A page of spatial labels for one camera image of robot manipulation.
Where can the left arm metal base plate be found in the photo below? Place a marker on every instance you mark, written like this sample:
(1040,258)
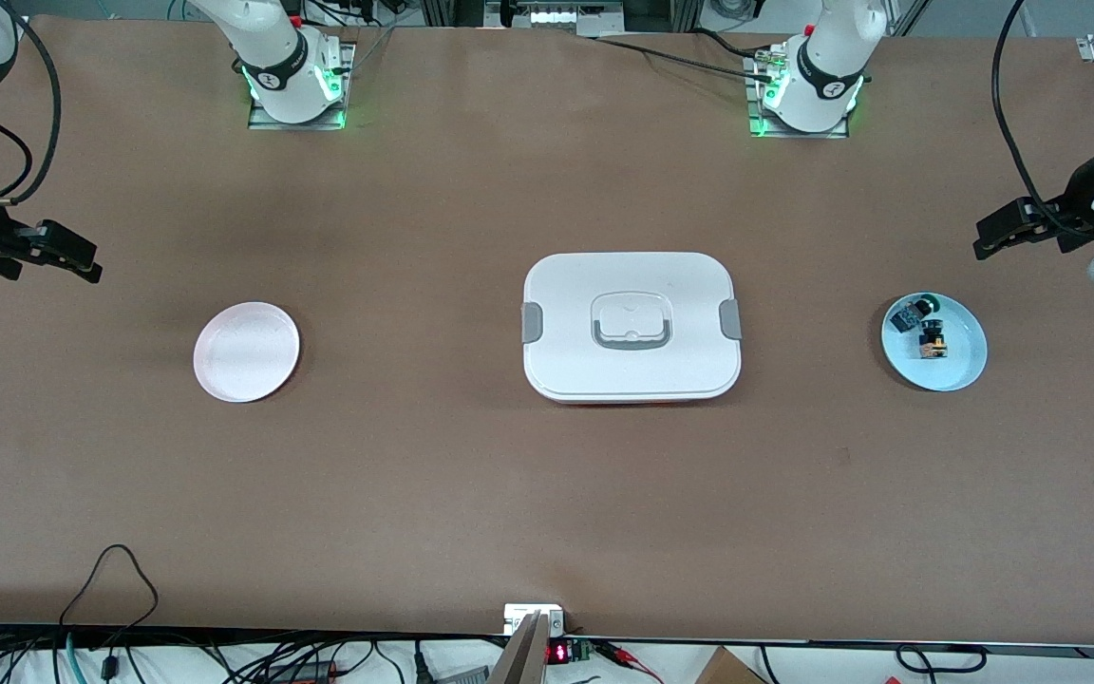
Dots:
(799,134)

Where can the blue green switch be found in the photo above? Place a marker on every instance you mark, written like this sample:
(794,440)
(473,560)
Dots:
(910,313)

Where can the brown cardboard box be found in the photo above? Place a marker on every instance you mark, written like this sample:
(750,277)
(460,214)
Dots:
(727,668)

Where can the pink round plate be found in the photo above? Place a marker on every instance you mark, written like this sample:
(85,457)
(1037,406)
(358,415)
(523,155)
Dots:
(246,351)

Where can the red clip leads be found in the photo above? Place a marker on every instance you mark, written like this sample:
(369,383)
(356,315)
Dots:
(628,657)

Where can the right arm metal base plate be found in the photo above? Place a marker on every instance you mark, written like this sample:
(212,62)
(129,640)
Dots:
(267,122)

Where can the orange black switch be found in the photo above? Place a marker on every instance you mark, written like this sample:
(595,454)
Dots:
(933,342)

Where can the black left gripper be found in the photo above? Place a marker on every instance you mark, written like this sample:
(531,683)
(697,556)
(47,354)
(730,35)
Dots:
(1075,207)

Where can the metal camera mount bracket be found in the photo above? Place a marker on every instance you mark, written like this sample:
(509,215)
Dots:
(533,646)

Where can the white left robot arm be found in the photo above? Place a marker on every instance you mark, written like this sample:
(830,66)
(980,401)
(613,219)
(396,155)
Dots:
(822,76)

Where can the red digit display module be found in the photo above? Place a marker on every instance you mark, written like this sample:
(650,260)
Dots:
(566,653)

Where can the light blue round plate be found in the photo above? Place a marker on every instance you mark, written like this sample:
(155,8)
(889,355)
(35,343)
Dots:
(960,366)

